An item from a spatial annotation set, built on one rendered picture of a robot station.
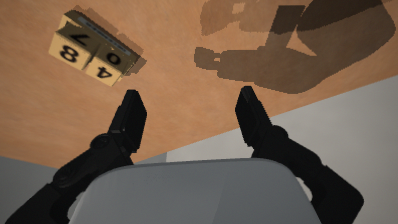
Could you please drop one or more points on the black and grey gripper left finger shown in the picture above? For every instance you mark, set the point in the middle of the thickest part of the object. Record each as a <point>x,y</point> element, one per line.
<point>51,203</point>

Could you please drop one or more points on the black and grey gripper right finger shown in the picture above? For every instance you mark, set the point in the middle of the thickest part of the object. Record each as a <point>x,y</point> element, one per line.
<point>334,200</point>

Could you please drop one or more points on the tan number cube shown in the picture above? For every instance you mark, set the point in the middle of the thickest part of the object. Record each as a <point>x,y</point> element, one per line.
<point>73,46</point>
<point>107,66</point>

